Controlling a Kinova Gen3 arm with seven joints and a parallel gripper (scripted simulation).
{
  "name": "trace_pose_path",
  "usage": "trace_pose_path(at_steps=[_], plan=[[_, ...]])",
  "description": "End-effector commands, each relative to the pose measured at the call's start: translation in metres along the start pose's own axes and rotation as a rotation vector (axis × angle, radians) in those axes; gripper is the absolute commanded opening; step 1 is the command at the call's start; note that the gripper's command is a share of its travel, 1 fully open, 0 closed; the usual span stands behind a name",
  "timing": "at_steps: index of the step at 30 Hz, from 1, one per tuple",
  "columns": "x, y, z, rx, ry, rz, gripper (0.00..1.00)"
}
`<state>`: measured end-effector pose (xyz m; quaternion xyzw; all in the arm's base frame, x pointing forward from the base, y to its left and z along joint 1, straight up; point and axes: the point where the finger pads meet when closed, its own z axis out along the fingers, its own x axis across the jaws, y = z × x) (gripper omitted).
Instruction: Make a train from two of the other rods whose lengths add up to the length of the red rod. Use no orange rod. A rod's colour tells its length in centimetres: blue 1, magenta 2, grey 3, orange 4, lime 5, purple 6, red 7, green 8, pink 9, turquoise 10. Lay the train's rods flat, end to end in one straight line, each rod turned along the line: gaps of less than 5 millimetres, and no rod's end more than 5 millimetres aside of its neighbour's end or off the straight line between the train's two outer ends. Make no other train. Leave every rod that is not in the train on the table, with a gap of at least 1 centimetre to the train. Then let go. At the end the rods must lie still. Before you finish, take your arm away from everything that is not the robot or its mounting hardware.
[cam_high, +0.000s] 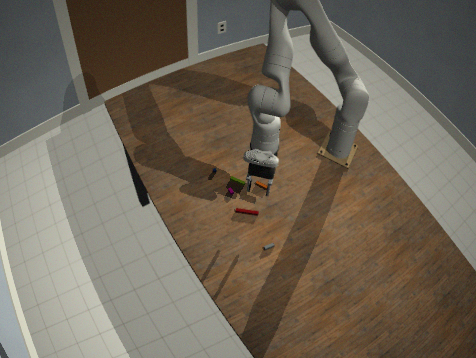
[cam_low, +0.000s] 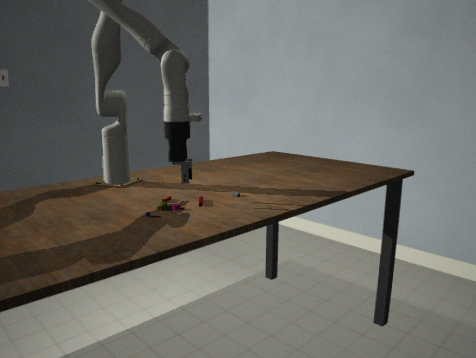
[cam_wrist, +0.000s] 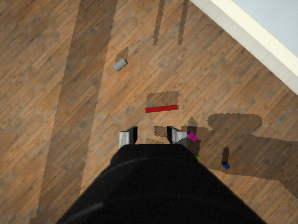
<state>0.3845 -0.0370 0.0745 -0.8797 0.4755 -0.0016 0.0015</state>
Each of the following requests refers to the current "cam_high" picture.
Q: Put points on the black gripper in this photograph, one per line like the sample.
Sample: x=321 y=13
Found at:
x=262 y=162

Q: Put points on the orange rod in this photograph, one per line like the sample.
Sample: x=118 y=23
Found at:
x=261 y=185

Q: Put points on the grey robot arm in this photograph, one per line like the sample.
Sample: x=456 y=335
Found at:
x=263 y=100

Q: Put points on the red rod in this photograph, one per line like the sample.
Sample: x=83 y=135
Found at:
x=244 y=211

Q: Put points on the lime green rod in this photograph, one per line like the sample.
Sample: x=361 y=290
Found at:
x=237 y=180

